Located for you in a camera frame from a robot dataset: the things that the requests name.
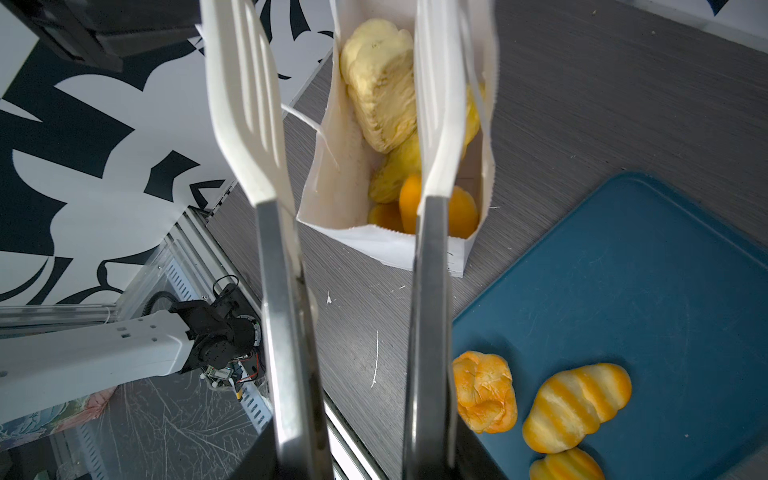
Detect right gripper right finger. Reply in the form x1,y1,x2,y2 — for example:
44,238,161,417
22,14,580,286
453,431,507,480

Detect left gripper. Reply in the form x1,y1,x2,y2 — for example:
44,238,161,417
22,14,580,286
1,0,201,72

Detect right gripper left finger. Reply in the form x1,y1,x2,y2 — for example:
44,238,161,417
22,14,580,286
229,434,277,480

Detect round flaky pastry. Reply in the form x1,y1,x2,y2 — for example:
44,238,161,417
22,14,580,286
453,351,518,434

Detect metal tongs white tips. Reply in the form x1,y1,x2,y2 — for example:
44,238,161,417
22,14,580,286
200,1,466,479

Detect white paper bag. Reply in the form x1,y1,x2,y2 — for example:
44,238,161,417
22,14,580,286
298,1,499,271

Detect small striped bread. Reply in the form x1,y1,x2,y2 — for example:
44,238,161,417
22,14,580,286
340,18,416,153

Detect croissant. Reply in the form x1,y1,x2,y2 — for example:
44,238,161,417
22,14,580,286
522,363,632,454
368,86,481,204
398,173,480,239

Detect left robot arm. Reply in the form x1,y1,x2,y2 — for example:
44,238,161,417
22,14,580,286
1,9,256,423

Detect striped bun bottom right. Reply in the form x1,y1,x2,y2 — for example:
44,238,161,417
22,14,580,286
529,448,606,480

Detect teal tray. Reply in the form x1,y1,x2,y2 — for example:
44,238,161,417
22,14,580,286
452,173,767,479

